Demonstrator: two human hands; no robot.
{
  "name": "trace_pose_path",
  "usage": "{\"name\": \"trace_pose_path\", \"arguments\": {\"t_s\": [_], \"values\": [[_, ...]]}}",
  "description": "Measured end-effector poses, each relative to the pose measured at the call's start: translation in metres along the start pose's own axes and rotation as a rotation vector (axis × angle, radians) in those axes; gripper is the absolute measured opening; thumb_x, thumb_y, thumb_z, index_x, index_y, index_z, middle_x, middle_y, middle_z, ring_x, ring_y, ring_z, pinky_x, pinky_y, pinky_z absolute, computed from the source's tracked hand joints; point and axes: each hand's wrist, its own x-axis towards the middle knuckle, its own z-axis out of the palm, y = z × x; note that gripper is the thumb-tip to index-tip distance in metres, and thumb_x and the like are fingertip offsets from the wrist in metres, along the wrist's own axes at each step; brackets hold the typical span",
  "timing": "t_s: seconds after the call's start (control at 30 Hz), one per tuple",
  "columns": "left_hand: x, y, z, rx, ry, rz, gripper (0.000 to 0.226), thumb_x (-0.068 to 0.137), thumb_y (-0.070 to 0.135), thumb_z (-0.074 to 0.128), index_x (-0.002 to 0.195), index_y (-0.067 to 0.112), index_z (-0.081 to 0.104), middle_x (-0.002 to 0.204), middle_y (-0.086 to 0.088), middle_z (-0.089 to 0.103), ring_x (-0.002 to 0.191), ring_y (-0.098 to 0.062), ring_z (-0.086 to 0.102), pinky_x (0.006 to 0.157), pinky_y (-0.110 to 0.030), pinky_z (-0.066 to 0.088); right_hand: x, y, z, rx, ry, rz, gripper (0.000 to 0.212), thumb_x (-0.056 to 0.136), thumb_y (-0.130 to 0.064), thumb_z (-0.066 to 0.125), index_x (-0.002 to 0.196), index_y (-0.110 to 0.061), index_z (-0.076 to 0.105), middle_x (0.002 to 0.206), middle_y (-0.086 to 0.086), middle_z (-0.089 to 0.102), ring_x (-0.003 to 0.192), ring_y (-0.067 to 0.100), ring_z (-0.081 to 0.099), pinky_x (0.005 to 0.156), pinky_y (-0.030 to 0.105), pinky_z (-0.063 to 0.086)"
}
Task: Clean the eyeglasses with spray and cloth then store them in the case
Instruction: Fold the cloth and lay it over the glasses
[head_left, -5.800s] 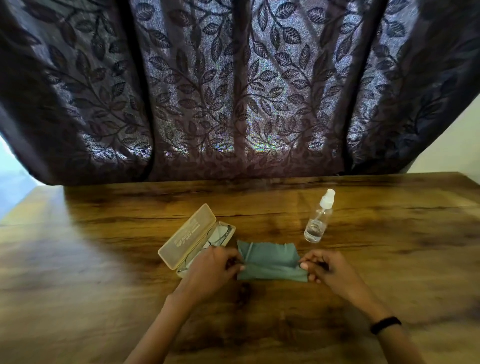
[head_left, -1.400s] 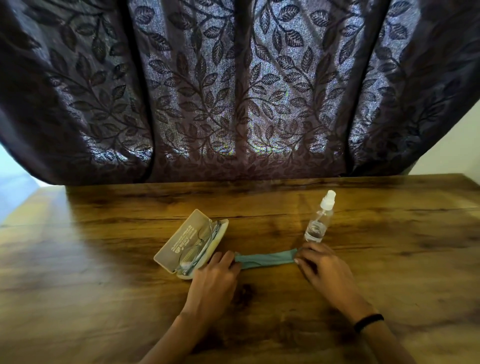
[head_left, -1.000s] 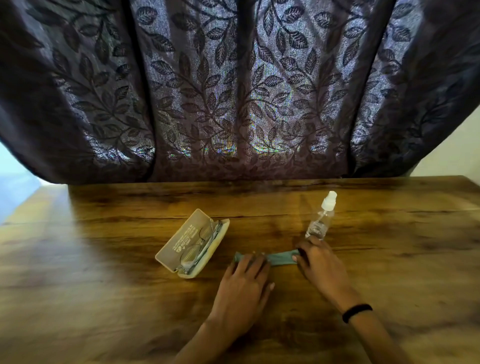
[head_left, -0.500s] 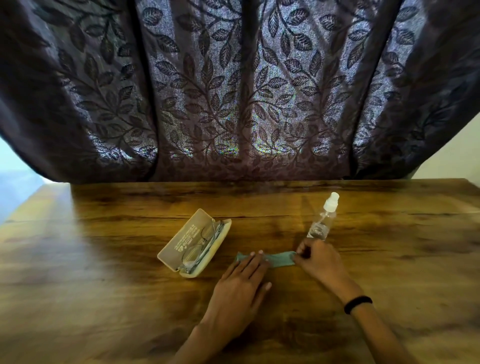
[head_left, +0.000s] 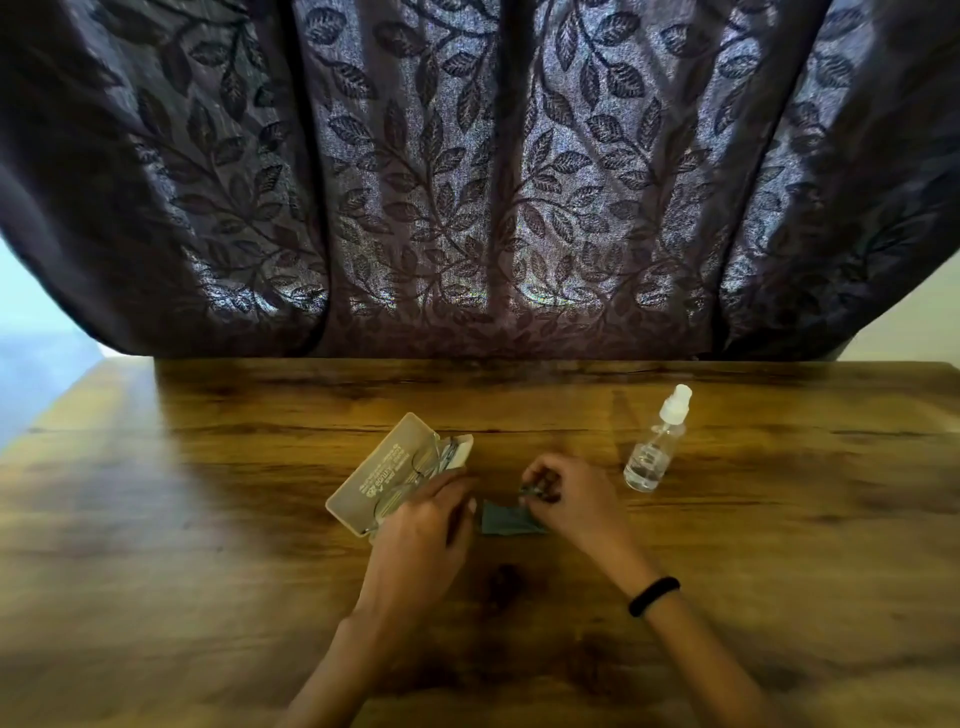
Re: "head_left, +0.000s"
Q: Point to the person's left hand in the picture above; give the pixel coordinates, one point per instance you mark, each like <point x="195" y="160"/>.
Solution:
<point x="420" y="555"/>

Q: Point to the person's right hand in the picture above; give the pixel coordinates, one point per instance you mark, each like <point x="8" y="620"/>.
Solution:
<point x="589" y="510"/>

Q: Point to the person's left thumb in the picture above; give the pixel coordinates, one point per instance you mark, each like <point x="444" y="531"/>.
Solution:
<point x="463" y="517"/>

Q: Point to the person's right fingers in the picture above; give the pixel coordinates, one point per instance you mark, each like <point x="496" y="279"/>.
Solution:
<point x="541" y="476"/>

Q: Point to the grey cleaning cloth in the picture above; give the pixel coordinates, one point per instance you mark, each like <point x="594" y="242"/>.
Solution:
<point x="504" y="519"/>

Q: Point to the thin-framed eyeglasses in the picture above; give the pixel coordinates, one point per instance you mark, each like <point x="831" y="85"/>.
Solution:
<point x="420" y="469"/>

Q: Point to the person's left forearm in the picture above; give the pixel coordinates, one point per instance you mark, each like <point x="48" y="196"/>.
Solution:
<point x="352" y="667"/>

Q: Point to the person's right forearm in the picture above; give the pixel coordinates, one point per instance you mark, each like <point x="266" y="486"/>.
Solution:
<point x="705" y="660"/>

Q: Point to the beige eyeglasses case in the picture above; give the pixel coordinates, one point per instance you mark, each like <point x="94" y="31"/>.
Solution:
<point x="375" y="472"/>

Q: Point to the clear spray bottle white cap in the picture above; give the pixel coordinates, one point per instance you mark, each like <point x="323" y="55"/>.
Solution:
<point x="651" y="457"/>

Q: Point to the black wristband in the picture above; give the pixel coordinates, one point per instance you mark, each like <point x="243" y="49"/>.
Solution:
<point x="654" y="596"/>

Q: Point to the dark purple leaf-patterned curtain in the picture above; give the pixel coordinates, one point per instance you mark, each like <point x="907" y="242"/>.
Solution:
<point x="480" y="187"/>

